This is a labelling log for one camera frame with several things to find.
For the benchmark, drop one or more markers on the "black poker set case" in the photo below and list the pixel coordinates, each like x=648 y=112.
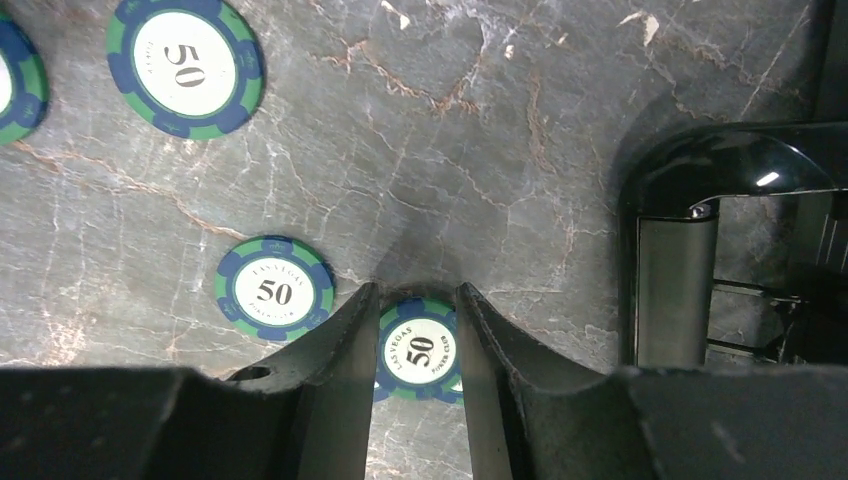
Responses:
x=741 y=208

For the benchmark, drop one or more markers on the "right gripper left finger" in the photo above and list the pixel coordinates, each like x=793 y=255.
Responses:
x=303 y=412

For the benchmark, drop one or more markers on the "teal chip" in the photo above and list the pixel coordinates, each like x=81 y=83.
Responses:
x=417 y=352
x=274 y=288
x=24 y=83

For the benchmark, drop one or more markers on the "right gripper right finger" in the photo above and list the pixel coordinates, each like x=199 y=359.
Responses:
x=533 y=413

